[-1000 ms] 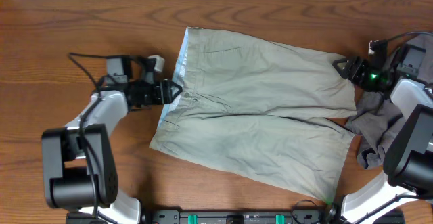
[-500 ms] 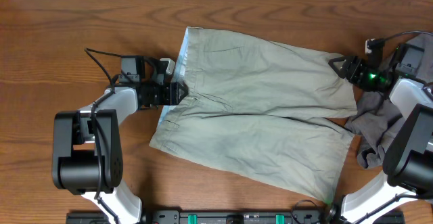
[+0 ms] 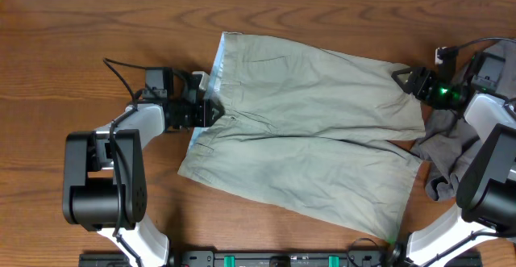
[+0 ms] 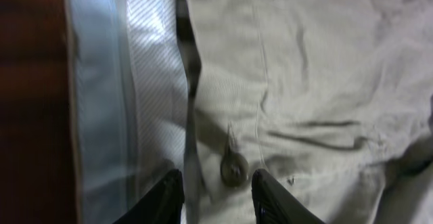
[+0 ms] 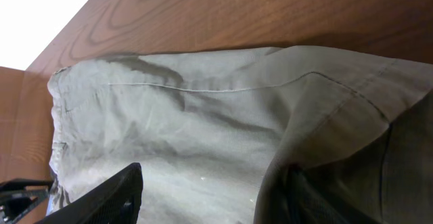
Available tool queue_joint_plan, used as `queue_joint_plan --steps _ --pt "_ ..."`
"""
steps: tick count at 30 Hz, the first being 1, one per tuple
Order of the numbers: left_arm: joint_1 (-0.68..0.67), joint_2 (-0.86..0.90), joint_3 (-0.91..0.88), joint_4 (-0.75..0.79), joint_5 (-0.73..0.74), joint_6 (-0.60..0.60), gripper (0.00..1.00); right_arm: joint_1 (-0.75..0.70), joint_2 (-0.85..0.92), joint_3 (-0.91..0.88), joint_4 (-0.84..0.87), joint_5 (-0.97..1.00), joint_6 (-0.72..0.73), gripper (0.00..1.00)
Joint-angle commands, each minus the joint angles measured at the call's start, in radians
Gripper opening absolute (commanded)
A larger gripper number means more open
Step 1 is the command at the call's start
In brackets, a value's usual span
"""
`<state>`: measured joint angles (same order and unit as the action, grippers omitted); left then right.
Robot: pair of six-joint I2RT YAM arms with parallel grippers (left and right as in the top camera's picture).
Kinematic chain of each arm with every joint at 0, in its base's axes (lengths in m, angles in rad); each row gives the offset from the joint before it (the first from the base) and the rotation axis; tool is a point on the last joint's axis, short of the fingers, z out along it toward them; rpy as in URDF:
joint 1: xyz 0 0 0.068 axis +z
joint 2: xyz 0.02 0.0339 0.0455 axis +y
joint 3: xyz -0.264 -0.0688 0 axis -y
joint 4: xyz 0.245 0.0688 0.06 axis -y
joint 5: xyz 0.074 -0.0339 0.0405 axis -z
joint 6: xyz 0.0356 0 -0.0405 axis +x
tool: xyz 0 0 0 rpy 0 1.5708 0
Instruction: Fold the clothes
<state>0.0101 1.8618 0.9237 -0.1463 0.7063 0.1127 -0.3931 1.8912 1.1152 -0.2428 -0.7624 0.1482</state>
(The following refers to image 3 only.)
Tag khaki green shorts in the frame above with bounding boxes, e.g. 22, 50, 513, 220
179, 32, 425, 241

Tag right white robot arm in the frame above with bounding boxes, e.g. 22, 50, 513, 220
382, 67, 515, 266

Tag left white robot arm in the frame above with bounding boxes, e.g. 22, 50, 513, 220
62, 99, 224, 266

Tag grey garment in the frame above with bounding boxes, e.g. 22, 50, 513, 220
411, 41, 515, 201

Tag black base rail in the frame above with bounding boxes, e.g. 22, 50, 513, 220
78, 246, 484, 267

